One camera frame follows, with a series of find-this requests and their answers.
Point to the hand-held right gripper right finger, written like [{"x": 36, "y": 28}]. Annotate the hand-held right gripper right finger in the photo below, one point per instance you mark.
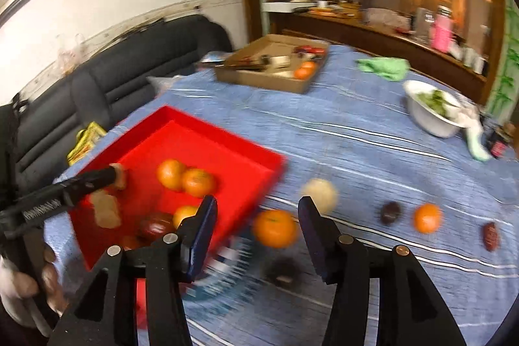
[{"x": 314, "y": 232}]

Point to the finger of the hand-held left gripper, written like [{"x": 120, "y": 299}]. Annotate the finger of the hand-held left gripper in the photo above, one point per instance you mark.
[{"x": 89, "y": 180}]

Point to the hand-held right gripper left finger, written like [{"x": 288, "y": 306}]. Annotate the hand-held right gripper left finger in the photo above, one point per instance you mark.
[{"x": 200, "y": 240}]

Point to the orange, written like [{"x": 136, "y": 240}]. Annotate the orange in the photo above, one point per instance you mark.
[
  {"x": 184, "y": 216},
  {"x": 171, "y": 175},
  {"x": 427, "y": 218},
  {"x": 305, "y": 70},
  {"x": 199, "y": 182},
  {"x": 275, "y": 228}
]

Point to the small white peeled chunk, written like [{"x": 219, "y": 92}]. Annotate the small white peeled chunk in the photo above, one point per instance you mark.
[{"x": 119, "y": 176}]

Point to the large white peeled chunk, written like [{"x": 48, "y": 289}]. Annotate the large white peeled chunk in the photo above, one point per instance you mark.
[{"x": 106, "y": 210}]

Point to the dark red apple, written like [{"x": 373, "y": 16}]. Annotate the dark red apple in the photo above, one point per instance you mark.
[{"x": 156, "y": 228}]

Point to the red plastic tray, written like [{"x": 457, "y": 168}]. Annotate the red plastic tray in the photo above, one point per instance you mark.
[{"x": 211, "y": 151}]

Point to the small red fruits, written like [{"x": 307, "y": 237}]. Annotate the small red fruits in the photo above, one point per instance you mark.
[{"x": 310, "y": 50}]

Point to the person's left hand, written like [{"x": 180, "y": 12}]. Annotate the person's left hand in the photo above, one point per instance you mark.
[{"x": 20, "y": 293}]

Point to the blue white printed paper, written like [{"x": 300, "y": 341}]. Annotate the blue white printed paper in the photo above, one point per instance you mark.
[{"x": 227, "y": 265}]

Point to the round white peeled fruit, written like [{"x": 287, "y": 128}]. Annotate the round white peeled fruit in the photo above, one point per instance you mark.
[{"x": 320, "y": 196}]

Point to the yellow packet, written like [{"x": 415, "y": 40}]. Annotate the yellow packet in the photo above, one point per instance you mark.
[{"x": 87, "y": 141}]

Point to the dark brown fruit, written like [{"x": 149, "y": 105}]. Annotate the dark brown fruit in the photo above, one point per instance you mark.
[{"x": 284, "y": 271}]

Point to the dark purple plum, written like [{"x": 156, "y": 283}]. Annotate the dark purple plum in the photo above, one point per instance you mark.
[{"x": 391, "y": 213}]

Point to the blue plaid tablecloth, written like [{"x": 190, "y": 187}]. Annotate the blue plaid tablecloth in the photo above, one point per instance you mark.
[{"x": 365, "y": 167}]

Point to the black sofa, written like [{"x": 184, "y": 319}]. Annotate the black sofa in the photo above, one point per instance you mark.
[{"x": 101, "y": 86}]

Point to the cardboard box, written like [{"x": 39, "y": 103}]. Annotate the cardboard box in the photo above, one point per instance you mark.
[{"x": 263, "y": 80}]

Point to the white bowl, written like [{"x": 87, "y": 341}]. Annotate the white bowl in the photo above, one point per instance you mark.
[{"x": 429, "y": 119}]

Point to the white block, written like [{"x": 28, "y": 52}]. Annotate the white block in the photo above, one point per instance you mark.
[{"x": 279, "y": 61}]

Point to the red date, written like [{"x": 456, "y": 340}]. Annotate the red date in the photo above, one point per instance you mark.
[{"x": 491, "y": 236}]

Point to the green leaves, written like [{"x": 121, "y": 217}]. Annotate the green leaves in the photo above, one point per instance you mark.
[{"x": 434, "y": 102}]

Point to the green cloth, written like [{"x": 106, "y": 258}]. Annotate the green cloth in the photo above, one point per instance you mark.
[{"x": 383, "y": 69}]

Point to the wooden sideboard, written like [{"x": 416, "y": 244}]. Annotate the wooden sideboard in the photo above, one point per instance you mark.
[{"x": 365, "y": 38}]

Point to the black device with red label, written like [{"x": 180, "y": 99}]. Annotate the black device with red label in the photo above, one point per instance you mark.
[{"x": 500, "y": 143}]

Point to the clear plastic bag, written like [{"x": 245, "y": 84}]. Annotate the clear plastic bag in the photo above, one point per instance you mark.
[{"x": 383, "y": 17}]

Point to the white tray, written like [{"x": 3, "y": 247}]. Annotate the white tray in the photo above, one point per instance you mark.
[{"x": 284, "y": 6}]

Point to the pink bottle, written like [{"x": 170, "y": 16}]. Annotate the pink bottle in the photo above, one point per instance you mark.
[{"x": 442, "y": 30}]

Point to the bamboo wall decal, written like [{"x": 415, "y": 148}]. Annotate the bamboo wall decal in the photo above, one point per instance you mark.
[{"x": 507, "y": 74}]

